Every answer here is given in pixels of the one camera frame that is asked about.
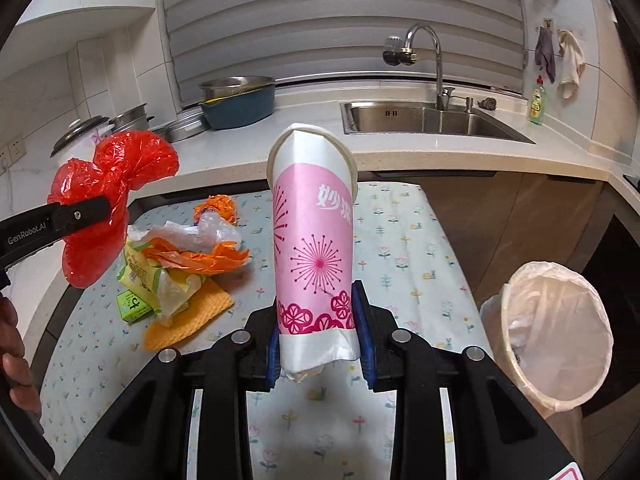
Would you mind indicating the stainless steel sink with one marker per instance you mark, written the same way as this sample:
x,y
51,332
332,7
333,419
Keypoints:
x,y
440,121

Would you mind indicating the sink soap pump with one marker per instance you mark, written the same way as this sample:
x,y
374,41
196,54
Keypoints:
x,y
469,104

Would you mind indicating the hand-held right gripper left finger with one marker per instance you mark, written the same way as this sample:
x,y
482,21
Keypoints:
x,y
272,355

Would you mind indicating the trash bin with white liner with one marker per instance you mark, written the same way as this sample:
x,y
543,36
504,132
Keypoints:
x,y
565,340

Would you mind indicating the green snack box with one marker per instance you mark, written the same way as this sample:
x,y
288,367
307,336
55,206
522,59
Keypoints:
x,y
132,306

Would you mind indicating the large steel bowl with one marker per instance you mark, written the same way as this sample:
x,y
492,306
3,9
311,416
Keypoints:
x,y
235,85

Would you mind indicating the pale green wrapper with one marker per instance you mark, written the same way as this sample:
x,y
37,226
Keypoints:
x,y
145,267

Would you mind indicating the wall socket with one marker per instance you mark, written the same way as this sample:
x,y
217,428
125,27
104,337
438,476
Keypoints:
x,y
12,151

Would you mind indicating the beige hanging rag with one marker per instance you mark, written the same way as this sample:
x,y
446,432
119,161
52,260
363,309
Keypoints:
x,y
570,65

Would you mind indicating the chrome kitchen faucet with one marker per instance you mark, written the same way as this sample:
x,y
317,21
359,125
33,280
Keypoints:
x,y
439,60

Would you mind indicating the person's left hand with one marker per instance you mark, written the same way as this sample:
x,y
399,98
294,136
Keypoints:
x,y
14,350

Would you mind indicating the wooden base cabinet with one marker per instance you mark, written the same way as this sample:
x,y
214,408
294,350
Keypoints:
x,y
500,220

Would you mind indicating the flat steel pan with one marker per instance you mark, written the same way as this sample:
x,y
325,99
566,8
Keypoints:
x,y
186,127

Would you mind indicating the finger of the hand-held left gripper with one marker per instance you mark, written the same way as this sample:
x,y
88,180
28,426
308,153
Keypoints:
x,y
82,214

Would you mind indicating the orange dish cloth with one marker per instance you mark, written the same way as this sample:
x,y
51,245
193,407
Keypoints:
x,y
200,316

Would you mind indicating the steel wool scrubber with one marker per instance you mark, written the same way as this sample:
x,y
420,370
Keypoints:
x,y
487,104

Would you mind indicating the green dish soap bottle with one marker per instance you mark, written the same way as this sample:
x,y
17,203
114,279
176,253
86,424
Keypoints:
x,y
536,105

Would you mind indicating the purple hanging rag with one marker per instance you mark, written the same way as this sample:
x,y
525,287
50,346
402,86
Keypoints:
x,y
546,55

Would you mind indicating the blue plastic basin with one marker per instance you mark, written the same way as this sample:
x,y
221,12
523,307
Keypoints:
x,y
240,111

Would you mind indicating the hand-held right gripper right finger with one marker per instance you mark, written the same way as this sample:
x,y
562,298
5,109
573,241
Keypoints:
x,y
361,360

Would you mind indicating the white rice cooker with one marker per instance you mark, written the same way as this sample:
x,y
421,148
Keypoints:
x,y
80,132

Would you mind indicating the crumpled orange snack wrapper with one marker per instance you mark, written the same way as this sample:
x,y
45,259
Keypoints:
x,y
220,207

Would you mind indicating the pink paper cup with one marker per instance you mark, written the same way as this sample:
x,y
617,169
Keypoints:
x,y
310,240

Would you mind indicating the floral tablecloth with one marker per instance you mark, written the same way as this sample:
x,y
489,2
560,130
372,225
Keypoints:
x,y
400,260

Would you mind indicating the orange plastic bag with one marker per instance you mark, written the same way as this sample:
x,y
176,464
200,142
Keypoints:
x,y
220,260

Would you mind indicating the grey window blind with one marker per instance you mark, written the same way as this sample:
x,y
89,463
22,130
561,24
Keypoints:
x,y
340,20

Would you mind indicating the red plastic bag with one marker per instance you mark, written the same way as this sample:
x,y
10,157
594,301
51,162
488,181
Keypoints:
x,y
135,160

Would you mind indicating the clear plastic bag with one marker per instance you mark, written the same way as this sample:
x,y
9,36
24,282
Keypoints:
x,y
210,232

